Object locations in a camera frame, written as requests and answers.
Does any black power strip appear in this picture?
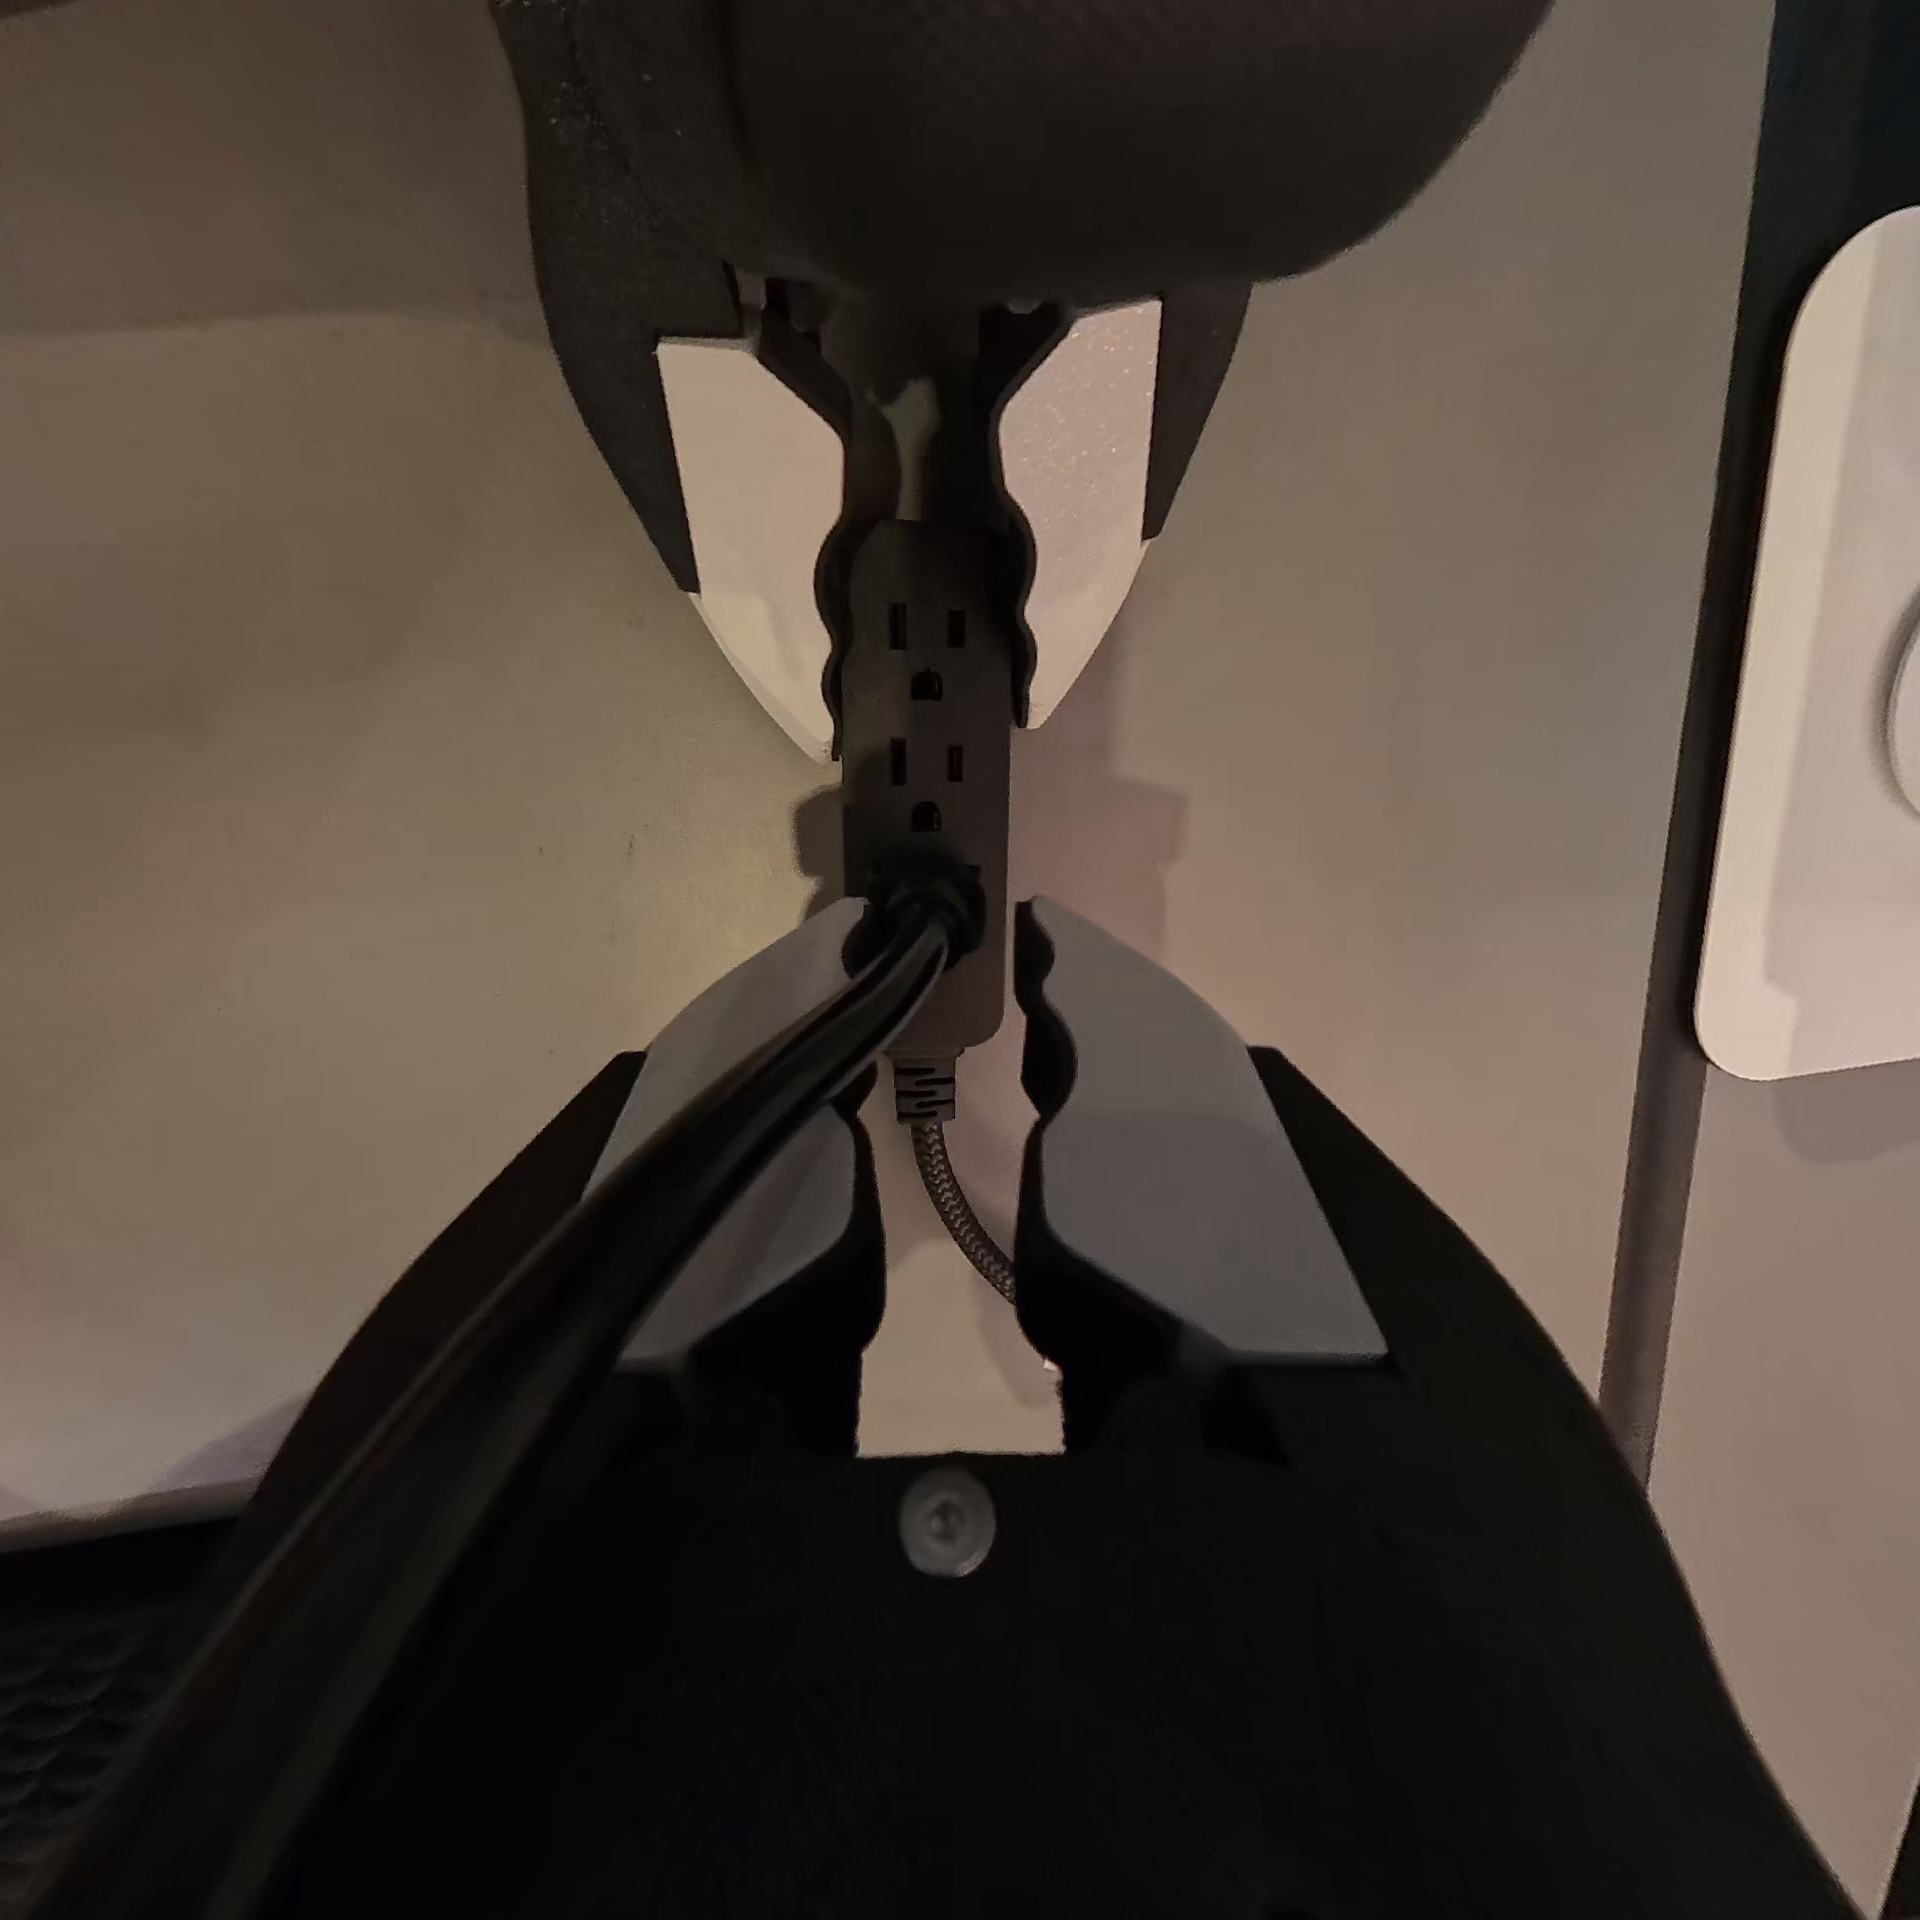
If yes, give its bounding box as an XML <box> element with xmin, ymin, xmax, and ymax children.
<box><xmin>838</xmin><ymin>517</ymin><xmax>1022</xmax><ymax>1056</ymax></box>

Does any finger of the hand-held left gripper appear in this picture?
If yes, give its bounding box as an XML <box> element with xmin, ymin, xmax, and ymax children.
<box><xmin>982</xmin><ymin>294</ymin><xmax>1171</xmax><ymax>731</ymax></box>
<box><xmin>652</xmin><ymin>336</ymin><xmax>865</xmax><ymax>768</ymax></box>

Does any white rounded plastic plate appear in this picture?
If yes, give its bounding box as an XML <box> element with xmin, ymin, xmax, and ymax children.
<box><xmin>1696</xmin><ymin>213</ymin><xmax>1920</xmax><ymax>1084</ymax></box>

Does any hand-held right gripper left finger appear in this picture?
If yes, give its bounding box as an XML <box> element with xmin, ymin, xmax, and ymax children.
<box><xmin>577</xmin><ymin>899</ymin><xmax>888</xmax><ymax>1369</ymax></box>

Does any black power plug with cable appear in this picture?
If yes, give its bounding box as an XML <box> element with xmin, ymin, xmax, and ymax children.
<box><xmin>91</xmin><ymin>846</ymin><xmax>998</xmax><ymax>1920</ymax></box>

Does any grey table divider strip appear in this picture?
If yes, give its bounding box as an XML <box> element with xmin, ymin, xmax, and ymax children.
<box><xmin>1596</xmin><ymin>0</ymin><xmax>1920</xmax><ymax>1489</ymax></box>

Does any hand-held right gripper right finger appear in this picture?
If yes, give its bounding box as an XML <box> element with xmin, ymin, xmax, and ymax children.
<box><xmin>1015</xmin><ymin>899</ymin><xmax>1390</xmax><ymax>1369</ymax></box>

